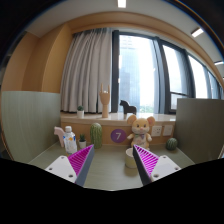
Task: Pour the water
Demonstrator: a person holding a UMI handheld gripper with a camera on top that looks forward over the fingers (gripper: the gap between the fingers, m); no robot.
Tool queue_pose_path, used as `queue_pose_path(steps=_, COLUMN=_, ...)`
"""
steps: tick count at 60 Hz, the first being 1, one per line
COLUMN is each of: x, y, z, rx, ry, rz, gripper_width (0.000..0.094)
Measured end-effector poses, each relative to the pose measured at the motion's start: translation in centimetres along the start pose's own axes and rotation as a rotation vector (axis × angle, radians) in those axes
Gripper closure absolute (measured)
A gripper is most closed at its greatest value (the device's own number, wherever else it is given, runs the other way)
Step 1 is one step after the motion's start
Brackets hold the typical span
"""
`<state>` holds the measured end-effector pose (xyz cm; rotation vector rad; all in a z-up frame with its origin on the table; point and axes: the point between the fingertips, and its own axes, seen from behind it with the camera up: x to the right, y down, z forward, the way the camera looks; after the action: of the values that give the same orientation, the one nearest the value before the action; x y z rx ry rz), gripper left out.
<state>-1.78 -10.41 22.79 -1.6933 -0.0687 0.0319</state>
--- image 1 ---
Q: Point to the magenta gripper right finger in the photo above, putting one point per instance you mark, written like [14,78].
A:
[152,167]

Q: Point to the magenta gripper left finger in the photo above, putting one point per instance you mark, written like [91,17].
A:
[75,167]

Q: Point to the clear plastic water bottle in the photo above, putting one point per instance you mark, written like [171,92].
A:
[69,141]

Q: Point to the cream paper cup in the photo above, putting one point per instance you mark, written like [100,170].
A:
[129,158]

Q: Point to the small potted plant on table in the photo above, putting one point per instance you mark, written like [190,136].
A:
[82,141]

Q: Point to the round green cactus ornament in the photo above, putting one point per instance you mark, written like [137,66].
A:
[171,144]

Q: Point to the plush mouse toy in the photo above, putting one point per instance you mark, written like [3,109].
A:
[140,131]

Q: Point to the pink wooden horse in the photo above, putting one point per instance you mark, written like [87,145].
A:
[60,133]

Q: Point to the tall green cactus ornament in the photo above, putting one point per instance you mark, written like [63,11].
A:
[96,135]

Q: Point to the purple round number sticker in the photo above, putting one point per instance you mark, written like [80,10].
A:
[118,135]

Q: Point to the small potted plant on sill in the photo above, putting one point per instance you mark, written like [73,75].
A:
[80,112]

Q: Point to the black wooden horse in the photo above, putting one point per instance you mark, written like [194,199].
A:
[127,108]

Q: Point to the wooden hand model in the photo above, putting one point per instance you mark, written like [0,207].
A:
[105,99]

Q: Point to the grey curtain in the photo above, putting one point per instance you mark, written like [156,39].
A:
[88,66]

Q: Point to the white wall socket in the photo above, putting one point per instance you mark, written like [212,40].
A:
[156,131]

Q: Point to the white wall switch plate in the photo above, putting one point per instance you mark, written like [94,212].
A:
[168,130]

